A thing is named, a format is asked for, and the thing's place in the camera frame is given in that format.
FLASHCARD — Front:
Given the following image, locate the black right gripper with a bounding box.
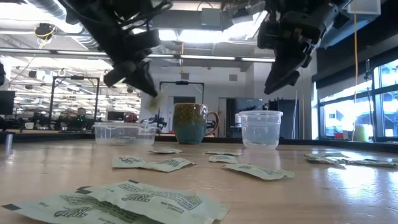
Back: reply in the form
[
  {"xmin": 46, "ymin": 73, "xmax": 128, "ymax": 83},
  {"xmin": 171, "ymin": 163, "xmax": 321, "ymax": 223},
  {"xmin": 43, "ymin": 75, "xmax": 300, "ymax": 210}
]
[{"xmin": 264, "ymin": 7, "xmax": 327, "ymax": 95}]

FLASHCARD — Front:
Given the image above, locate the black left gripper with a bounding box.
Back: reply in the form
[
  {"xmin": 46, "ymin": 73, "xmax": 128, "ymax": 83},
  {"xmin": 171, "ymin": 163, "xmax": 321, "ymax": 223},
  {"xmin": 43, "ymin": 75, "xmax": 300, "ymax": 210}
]
[{"xmin": 103, "ymin": 30, "xmax": 159, "ymax": 98}]

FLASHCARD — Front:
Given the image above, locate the pale green Stevia sweetener packet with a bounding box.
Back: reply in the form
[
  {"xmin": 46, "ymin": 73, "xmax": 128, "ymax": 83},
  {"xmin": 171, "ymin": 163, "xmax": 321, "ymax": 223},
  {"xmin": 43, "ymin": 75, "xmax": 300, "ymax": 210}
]
[
  {"xmin": 105, "ymin": 136, "xmax": 142, "ymax": 145},
  {"xmin": 221, "ymin": 163, "xmax": 295, "ymax": 181},
  {"xmin": 148, "ymin": 148, "xmax": 183, "ymax": 155},
  {"xmin": 303, "ymin": 151, "xmax": 351, "ymax": 159},
  {"xmin": 76, "ymin": 179, "xmax": 230, "ymax": 224},
  {"xmin": 208, "ymin": 154, "xmax": 239, "ymax": 164},
  {"xmin": 203, "ymin": 150, "xmax": 243, "ymax": 157},
  {"xmin": 1, "ymin": 191, "xmax": 165, "ymax": 224},
  {"xmin": 139, "ymin": 157, "xmax": 196, "ymax": 174},
  {"xmin": 146, "ymin": 91, "xmax": 165, "ymax": 113},
  {"xmin": 111, "ymin": 155, "xmax": 147, "ymax": 169}
]

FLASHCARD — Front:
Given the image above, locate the clear rectangular plastic container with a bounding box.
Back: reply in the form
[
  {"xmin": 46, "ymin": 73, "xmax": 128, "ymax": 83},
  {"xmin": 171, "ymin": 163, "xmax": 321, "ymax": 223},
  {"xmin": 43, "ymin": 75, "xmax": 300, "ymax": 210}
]
[{"xmin": 93, "ymin": 121, "xmax": 158, "ymax": 146}]

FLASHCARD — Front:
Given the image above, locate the dark green bordered sweetener packet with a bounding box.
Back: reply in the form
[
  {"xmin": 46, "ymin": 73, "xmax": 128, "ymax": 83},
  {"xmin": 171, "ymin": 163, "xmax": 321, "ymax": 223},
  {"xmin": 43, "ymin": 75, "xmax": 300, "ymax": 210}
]
[
  {"xmin": 343, "ymin": 158, "xmax": 398, "ymax": 169},
  {"xmin": 247, "ymin": 140, "xmax": 276, "ymax": 148},
  {"xmin": 305, "ymin": 156, "xmax": 348, "ymax": 166}
]

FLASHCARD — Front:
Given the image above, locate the small dark monitor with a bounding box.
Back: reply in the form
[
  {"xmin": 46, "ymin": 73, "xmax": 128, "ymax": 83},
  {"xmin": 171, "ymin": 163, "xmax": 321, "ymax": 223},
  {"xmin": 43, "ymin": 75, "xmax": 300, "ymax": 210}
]
[{"xmin": 107, "ymin": 111, "xmax": 126, "ymax": 122}]

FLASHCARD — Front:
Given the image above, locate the tall black cabinet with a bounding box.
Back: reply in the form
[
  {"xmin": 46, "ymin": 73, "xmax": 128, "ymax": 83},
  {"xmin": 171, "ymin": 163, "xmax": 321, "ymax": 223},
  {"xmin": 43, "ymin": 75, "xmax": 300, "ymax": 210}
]
[
  {"xmin": 226, "ymin": 98, "xmax": 236, "ymax": 138},
  {"xmin": 267, "ymin": 98, "xmax": 300, "ymax": 140}
]

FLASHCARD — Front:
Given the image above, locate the grey cabinet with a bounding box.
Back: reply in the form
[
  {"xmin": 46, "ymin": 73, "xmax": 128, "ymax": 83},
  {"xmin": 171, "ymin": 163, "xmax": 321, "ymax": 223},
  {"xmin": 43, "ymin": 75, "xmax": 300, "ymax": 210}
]
[{"xmin": 234, "ymin": 97, "xmax": 264, "ymax": 138}]

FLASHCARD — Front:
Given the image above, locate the clear round plastic cup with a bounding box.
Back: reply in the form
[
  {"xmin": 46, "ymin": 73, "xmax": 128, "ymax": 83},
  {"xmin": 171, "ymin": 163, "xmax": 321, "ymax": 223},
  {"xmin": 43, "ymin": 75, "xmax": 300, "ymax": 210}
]
[{"xmin": 238, "ymin": 110, "xmax": 284, "ymax": 150}]

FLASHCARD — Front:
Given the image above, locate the person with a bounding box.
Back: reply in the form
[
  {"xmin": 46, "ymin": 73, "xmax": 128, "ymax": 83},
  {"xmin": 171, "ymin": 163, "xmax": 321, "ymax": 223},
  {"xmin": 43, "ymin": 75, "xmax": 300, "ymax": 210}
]
[{"xmin": 76, "ymin": 107, "xmax": 88, "ymax": 126}]

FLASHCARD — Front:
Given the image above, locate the green glazed ceramic mug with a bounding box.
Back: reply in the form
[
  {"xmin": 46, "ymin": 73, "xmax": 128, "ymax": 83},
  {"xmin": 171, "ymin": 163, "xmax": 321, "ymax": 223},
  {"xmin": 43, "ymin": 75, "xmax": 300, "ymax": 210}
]
[{"xmin": 173, "ymin": 103, "xmax": 220, "ymax": 146}]

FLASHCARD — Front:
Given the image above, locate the yellow-green container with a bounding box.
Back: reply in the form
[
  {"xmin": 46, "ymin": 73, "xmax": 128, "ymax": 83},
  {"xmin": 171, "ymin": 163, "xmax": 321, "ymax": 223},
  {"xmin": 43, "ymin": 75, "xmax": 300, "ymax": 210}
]
[{"xmin": 354, "ymin": 124, "xmax": 370, "ymax": 142}]

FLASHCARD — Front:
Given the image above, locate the grey ceiling box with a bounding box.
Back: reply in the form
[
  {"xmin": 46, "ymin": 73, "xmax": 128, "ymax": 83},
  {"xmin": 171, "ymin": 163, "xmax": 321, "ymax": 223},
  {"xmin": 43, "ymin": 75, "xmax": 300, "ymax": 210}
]
[{"xmin": 200, "ymin": 7, "xmax": 222, "ymax": 27}]

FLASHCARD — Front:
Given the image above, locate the white ceiling box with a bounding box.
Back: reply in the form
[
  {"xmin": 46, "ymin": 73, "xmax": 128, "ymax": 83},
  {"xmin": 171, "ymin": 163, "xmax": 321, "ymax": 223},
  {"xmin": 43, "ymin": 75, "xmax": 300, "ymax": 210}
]
[{"xmin": 348, "ymin": 0, "xmax": 382, "ymax": 16}]

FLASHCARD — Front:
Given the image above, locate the black computer monitor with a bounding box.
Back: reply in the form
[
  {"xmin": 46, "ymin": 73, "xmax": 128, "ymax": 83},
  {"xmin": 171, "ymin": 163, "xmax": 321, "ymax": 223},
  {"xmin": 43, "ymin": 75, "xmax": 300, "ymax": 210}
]
[{"xmin": 0, "ymin": 90, "xmax": 16, "ymax": 116}]

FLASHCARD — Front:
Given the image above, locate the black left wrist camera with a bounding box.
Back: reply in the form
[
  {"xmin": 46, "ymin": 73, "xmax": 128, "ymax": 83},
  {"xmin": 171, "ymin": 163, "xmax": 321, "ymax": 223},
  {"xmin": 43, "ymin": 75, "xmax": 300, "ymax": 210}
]
[{"xmin": 130, "ymin": 27, "xmax": 163, "ymax": 53}]

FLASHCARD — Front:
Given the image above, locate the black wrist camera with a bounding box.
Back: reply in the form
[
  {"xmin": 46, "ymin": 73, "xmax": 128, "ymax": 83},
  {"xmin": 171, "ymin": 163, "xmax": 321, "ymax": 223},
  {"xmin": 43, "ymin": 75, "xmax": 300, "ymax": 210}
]
[
  {"xmin": 257, "ymin": 18, "xmax": 282, "ymax": 50},
  {"xmin": 130, "ymin": 27, "xmax": 163, "ymax": 53}
]

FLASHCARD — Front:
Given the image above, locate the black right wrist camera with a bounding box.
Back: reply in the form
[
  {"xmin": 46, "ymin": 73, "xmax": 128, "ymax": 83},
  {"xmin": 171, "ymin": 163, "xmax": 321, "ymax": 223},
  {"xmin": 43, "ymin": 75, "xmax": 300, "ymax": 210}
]
[{"xmin": 257, "ymin": 18, "xmax": 282, "ymax": 50}]

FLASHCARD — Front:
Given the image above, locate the black frame rig with camera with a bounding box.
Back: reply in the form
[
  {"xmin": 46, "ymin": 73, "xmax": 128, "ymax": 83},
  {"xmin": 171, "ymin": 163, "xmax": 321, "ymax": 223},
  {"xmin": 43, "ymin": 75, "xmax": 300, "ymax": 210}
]
[{"xmin": 158, "ymin": 80, "xmax": 205, "ymax": 134}]

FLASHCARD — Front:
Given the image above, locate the yellow hanging power cord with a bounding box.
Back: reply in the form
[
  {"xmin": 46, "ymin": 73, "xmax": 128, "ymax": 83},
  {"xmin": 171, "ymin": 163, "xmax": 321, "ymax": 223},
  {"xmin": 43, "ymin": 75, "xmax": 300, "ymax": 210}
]
[{"xmin": 179, "ymin": 41, "xmax": 186, "ymax": 75}]

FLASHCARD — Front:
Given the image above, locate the black yellow cord reel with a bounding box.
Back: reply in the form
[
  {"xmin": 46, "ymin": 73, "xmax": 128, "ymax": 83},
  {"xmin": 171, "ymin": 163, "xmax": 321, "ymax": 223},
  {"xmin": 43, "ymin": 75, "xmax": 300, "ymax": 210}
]
[{"xmin": 34, "ymin": 22, "xmax": 57, "ymax": 41}]

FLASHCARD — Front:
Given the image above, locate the silver ventilation duct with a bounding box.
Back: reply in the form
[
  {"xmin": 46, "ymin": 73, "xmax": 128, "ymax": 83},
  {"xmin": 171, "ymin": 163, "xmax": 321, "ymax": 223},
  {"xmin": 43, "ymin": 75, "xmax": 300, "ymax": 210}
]
[{"xmin": 26, "ymin": 0, "xmax": 103, "ymax": 50}]

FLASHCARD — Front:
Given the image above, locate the silver metal post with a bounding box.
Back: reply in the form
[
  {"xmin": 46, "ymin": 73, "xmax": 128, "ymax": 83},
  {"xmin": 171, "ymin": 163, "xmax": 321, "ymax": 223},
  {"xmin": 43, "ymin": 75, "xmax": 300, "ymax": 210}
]
[{"xmin": 4, "ymin": 132, "xmax": 15, "ymax": 155}]

